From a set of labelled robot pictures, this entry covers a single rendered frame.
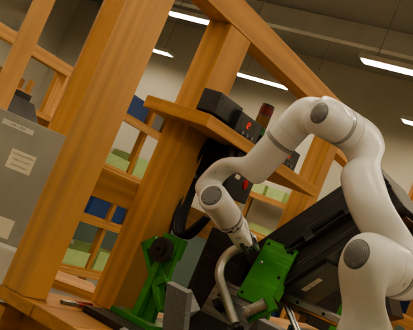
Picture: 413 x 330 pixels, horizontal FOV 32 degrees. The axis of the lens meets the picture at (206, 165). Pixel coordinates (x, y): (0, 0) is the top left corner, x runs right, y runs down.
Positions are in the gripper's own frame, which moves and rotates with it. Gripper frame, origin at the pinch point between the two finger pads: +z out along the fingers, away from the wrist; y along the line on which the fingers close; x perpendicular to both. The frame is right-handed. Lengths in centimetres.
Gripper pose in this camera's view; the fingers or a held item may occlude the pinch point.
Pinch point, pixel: (246, 243)
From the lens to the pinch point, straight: 228.6
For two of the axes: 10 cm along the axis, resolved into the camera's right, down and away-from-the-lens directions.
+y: -1.9, -7.8, 5.9
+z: 3.6, 5.1, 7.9
